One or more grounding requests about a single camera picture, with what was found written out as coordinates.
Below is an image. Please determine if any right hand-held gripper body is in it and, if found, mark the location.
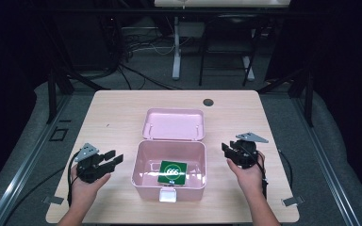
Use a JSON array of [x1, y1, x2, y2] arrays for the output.
[[229, 132, 270, 170]]

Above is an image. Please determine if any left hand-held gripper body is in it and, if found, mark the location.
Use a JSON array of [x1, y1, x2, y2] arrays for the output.
[[74, 142, 115, 185]]

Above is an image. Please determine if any pink storage box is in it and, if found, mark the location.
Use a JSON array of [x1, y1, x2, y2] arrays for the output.
[[130, 107, 208, 203]]

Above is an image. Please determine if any person's left hand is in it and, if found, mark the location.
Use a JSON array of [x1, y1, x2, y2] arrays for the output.
[[70, 164, 112, 206]]

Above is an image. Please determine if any person's right hand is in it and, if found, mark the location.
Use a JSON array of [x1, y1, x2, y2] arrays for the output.
[[226, 152, 267, 198]]

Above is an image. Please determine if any metal table clip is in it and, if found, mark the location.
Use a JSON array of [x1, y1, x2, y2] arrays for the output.
[[281, 196, 305, 207], [41, 195, 65, 206]]

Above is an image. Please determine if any green square card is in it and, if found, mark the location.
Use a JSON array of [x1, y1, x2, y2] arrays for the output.
[[156, 160, 189, 186]]

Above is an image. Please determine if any black metal chair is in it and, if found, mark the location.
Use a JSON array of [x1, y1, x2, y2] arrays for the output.
[[198, 12, 260, 88]]

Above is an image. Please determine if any white desk with legs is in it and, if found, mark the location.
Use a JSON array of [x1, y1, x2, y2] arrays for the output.
[[154, 0, 291, 81]]

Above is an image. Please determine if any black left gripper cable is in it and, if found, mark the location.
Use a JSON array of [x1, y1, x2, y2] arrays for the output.
[[66, 150, 82, 207]]

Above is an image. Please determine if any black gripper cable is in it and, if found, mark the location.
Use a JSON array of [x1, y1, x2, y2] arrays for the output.
[[66, 150, 82, 207], [244, 146, 270, 201]]

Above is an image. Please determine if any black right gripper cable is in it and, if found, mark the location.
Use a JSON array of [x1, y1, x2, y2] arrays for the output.
[[244, 146, 270, 201]]

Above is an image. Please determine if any black cable at table edge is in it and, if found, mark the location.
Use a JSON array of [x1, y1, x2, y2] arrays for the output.
[[277, 149, 294, 190]]

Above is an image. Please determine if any black floor cable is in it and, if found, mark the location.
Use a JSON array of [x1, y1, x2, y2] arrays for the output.
[[2, 168, 68, 226]]

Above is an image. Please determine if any metal floor rail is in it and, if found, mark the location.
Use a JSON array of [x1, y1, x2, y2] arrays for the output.
[[0, 93, 74, 226], [291, 93, 362, 226]]

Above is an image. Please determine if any black metal frame stand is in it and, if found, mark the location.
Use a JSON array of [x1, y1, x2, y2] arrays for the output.
[[41, 8, 111, 125], [257, 18, 316, 128]]

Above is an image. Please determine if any tangle of floor cables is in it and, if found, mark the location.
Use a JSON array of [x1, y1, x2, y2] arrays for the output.
[[102, 15, 183, 91]]

